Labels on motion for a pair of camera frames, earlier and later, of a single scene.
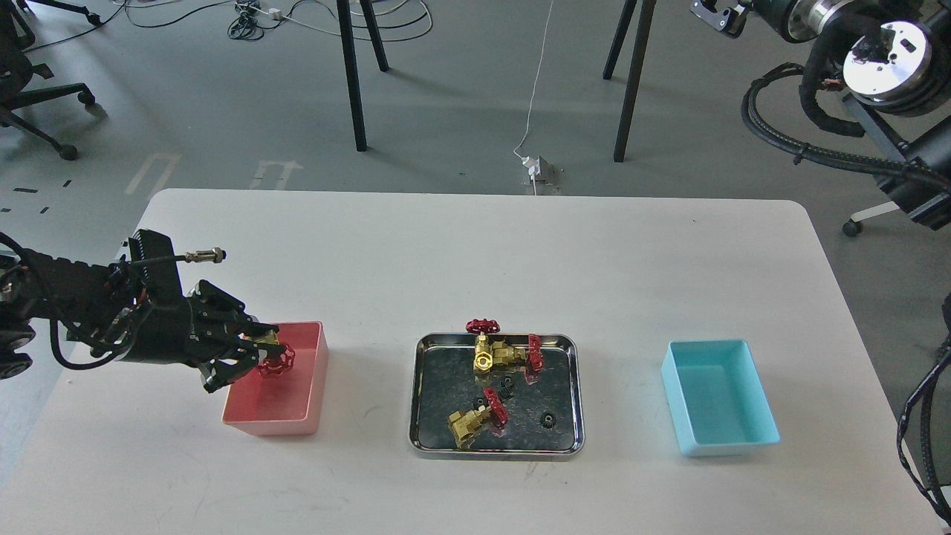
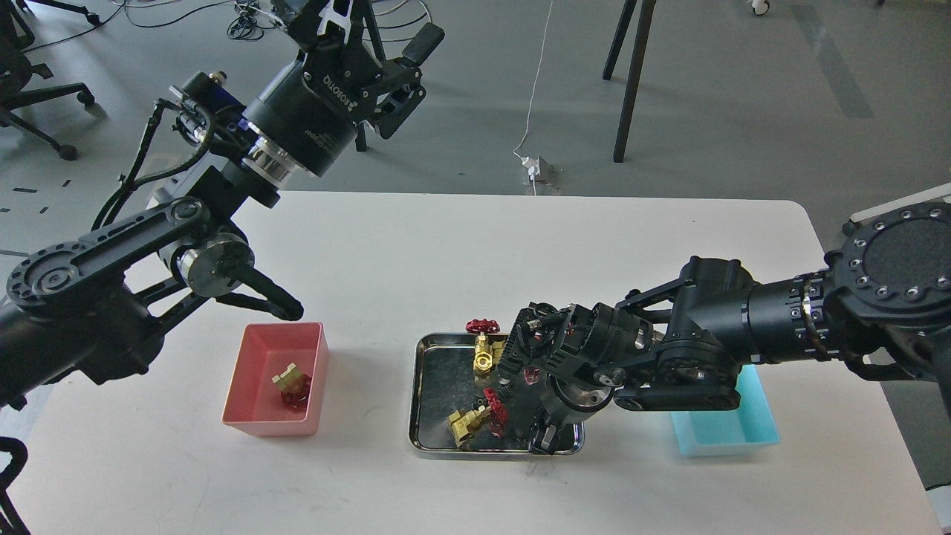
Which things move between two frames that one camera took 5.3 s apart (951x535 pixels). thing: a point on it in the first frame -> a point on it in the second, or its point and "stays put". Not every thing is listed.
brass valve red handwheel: x=275 y=367 -> x=295 y=388
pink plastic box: x=293 y=403 stays put
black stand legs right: x=625 y=15 stays put
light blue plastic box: x=720 y=397 stays put
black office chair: x=16 y=70 stays put
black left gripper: x=193 y=330 -> x=313 y=110
